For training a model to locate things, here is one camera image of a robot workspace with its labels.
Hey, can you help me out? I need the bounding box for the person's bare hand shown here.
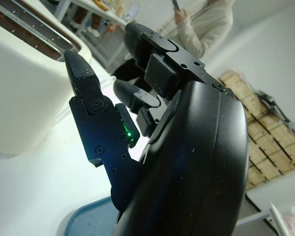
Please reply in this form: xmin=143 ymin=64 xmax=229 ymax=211
xmin=174 ymin=6 xmax=189 ymax=25

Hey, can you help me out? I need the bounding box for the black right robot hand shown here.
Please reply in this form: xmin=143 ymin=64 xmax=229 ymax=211
xmin=63 ymin=21 xmax=249 ymax=236

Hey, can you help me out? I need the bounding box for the person in cream sweater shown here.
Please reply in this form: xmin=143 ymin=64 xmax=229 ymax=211
xmin=112 ymin=0 xmax=234 ymax=87

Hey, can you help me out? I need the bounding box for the white two-slot toaster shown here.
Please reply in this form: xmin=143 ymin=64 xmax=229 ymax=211
xmin=0 ymin=0 xmax=93 ymax=155

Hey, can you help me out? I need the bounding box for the white desk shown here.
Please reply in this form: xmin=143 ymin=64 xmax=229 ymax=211
xmin=56 ymin=0 xmax=133 ymax=71

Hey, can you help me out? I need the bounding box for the black metal trolley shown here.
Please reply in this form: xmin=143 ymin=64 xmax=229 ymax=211
xmin=258 ymin=90 xmax=295 ymax=128

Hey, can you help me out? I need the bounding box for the blue plastic tray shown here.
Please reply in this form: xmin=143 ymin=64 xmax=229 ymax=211
xmin=68 ymin=198 xmax=121 ymax=236

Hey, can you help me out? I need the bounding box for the white metal table frame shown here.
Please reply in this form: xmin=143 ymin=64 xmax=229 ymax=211
xmin=236 ymin=201 xmax=295 ymax=236

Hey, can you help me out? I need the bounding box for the white toaster power cord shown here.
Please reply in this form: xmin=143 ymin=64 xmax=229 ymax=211
xmin=98 ymin=75 xmax=118 ymax=84

